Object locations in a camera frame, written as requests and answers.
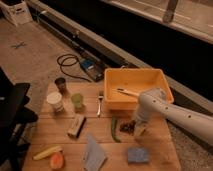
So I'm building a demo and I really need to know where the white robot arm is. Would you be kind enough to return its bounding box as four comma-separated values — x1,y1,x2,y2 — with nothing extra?
134,88,213,146

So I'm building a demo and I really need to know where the black cable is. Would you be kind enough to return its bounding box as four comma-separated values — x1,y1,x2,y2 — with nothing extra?
56,53,93,83

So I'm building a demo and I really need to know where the metal cup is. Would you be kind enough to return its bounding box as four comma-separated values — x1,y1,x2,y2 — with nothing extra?
55,77,67,93

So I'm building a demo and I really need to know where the dark grape bunch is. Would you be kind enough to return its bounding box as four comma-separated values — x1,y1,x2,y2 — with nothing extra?
120,121,135,134

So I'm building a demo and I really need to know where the brush with pale handle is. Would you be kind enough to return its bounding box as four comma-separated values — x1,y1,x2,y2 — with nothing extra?
116,88,139,97

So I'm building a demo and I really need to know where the orange fruit piece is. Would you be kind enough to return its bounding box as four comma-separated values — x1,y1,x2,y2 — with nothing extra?
50,152,64,170

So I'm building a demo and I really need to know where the white paper cup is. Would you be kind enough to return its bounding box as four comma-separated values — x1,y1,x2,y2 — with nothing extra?
46,92,63,112

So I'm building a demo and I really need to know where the black chair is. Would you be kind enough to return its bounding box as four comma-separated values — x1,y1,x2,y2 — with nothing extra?
0,67,38,171

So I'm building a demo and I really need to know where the blue power device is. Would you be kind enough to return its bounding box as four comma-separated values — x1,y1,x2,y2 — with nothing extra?
80,59,104,82

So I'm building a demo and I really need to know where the blue grey cloth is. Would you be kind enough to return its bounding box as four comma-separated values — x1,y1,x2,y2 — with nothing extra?
83,134,107,171

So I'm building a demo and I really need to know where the green plastic cup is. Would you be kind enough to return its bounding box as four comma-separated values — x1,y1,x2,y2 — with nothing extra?
71,93,83,110

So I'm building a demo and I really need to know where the green chili pepper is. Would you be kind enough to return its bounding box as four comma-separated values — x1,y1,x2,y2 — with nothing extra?
111,116,121,143

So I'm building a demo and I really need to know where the yellow plastic bin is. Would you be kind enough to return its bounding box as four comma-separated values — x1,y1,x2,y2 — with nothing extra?
104,68,174,110

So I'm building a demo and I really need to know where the wooden block eraser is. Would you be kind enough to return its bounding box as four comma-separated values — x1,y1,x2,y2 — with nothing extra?
67,114,86,138

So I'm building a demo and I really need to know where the blue sponge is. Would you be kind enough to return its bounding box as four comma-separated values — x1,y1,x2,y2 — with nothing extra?
127,147,149,163

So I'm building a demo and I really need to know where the metal fork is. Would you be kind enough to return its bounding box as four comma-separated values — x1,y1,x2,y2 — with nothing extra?
97,91,104,117

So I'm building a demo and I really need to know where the white cardboard box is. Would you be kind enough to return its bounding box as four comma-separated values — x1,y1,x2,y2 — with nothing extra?
0,0,32,26

